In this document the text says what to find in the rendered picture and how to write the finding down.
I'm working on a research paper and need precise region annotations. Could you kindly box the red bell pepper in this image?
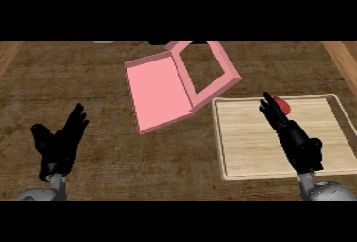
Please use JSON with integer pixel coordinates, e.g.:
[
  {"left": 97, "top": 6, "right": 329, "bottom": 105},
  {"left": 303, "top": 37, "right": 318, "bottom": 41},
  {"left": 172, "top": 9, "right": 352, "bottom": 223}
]
[{"left": 271, "top": 96, "right": 293, "bottom": 116}]

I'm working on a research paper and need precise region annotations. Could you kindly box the pink cardboard box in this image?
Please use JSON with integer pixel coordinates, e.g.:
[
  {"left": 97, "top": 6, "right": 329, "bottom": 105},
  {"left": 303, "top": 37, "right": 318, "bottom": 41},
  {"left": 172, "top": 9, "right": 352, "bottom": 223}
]
[{"left": 122, "top": 41, "right": 242, "bottom": 136}]

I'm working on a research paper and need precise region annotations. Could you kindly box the pale wooden tray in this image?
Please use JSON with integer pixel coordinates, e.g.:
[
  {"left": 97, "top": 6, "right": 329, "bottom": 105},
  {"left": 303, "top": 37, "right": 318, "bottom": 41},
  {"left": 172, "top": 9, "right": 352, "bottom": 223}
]
[{"left": 212, "top": 93, "right": 357, "bottom": 181}]

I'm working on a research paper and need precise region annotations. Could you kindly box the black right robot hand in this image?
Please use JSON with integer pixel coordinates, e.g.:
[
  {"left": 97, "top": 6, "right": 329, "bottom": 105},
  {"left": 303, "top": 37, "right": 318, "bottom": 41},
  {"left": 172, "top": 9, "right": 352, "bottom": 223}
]
[{"left": 258, "top": 91, "right": 324, "bottom": 175}]

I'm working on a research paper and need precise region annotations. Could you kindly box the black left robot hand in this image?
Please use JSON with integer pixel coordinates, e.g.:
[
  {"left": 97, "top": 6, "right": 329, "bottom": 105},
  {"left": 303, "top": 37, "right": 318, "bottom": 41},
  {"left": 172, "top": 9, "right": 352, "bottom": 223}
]
[{"left": 29, "top": 103, "right": 90, "bottom": 182}]

